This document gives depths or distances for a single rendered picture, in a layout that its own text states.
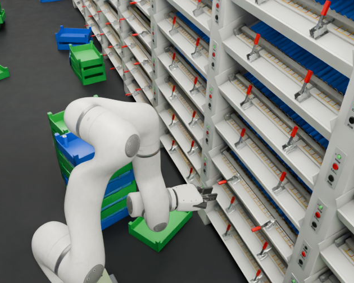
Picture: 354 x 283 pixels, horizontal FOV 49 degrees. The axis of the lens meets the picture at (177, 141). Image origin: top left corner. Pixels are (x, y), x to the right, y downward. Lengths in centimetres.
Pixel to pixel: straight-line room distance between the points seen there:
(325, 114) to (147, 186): 56
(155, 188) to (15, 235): 118
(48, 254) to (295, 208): 79
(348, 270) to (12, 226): 168
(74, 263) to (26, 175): 153
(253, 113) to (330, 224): 48
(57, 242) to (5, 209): 128
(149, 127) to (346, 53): 53
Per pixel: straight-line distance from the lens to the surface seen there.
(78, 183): 102
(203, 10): 171
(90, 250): 109
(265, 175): 147
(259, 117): 141
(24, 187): 250
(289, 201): 140
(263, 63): 134
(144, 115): 106
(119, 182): 200
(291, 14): 121
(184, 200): 138
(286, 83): 125
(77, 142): 194
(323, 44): 107
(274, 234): 154
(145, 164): 118
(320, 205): 121
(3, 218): 236
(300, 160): 127
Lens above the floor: 167
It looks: 39 degrees down
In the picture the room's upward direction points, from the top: 1 degrees clockwise
